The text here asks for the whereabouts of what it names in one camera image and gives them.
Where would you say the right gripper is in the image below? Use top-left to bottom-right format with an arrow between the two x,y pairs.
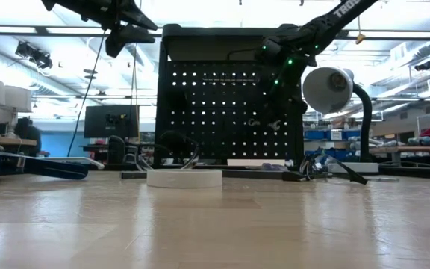
272,55 -> 308,115

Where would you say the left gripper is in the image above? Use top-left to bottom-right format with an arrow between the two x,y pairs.
101,0 -> 159,45

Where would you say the black cable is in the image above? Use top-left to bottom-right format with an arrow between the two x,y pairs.
67,31 -> 108,158
125,129 -> 201,171

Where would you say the white masking tape roll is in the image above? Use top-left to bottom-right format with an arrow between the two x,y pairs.
146,168 -> 223,189

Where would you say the black peg board cart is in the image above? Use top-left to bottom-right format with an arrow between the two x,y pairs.
154,24 -> 305,171

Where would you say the wooden workbench with tools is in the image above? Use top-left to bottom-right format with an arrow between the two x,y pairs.
367,146 -> 430,167

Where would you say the white gooseneck desk lamp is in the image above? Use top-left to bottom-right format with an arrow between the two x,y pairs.
302,66 -> 379,174

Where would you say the blue storage bin row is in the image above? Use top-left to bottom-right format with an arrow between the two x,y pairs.
303,129 -> 361,141
303,149 -> 358,162

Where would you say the black computer monitor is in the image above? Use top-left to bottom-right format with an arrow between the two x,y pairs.
84,105 -> 140,139

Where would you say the black ceiling fixture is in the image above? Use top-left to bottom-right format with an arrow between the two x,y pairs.
15,40 -> 54,70

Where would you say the black office chair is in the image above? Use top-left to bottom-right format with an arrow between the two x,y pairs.
106,134 -> 126,165

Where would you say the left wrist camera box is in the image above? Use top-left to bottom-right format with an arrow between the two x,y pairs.
105,31 -> 127,59

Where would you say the black hanging cable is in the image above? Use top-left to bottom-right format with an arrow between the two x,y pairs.
67,31 -> 108,158

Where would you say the black aluminium table frame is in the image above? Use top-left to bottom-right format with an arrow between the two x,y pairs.
87,162 -> 430,181

